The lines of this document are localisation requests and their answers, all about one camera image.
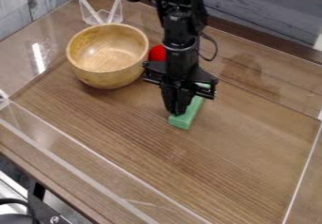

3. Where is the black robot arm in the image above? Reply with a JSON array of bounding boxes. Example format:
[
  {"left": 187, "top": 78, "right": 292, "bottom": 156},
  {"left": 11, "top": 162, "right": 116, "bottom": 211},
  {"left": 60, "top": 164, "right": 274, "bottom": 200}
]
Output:
[{"left": 128, "top": 0, "right": 218, "bottom": 115}]

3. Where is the clear acrylic corner bracket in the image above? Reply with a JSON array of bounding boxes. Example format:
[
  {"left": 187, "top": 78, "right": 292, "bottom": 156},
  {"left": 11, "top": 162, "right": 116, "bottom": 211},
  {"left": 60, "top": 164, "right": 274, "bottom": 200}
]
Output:
[{"left": 77, "top": 0, "right": 123, "bottom": 25}]

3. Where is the red toy strawberry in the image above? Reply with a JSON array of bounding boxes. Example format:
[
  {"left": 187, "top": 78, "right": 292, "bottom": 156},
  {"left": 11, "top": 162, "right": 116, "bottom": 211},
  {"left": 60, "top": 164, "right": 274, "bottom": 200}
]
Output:
[{"left": 148, "top": 44, "right": 166, "bottom": 61}]

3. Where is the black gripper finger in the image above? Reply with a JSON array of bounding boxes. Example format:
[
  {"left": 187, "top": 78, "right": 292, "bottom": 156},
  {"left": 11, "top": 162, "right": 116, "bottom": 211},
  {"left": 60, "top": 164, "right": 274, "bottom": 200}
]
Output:
[
  {"left": 175, "top": 86, "right": 194, "bottom": 115},
  {"left": 160, "top": 83, "right": 178, "bottom": 114}
]

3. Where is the black table leg bracket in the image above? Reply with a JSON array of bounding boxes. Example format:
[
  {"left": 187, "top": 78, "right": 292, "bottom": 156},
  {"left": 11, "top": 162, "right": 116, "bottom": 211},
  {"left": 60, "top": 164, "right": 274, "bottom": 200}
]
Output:
[{"left": 28, "top": 182, "right": 72, "bottom": 224}]

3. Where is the clear acrylic tray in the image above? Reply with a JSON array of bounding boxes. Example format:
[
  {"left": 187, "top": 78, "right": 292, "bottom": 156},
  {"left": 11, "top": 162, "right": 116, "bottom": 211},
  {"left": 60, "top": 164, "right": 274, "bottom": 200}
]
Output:
[{"left": 0, "top": 2, "right": 322, "bottom": 224}]

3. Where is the brown wooden bowl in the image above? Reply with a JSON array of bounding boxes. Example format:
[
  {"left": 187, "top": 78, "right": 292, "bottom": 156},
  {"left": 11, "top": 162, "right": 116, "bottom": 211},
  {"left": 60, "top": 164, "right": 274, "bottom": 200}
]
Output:
[{"left": 65, "top": 24, "right": 149, "bottom": 89}]

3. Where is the green rectangular block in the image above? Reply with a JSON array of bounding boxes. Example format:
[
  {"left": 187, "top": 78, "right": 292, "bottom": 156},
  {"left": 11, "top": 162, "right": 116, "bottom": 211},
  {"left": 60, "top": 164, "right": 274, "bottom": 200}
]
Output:
[{"left": 168, "top": 83, "right": 214, "bottom": 130}]

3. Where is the black cable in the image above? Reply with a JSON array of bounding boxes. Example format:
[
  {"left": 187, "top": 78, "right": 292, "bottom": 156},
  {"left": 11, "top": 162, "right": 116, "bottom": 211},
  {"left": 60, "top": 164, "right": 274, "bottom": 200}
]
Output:
[{"left": 0, "top": 196, "right": 41, "bottom": 224}]

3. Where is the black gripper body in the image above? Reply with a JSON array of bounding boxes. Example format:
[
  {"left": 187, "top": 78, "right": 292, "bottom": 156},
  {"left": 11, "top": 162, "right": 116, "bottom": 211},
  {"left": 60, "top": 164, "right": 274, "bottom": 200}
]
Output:
[{"left": 141, "top": 46, "right": 218, "bottom": 99}]

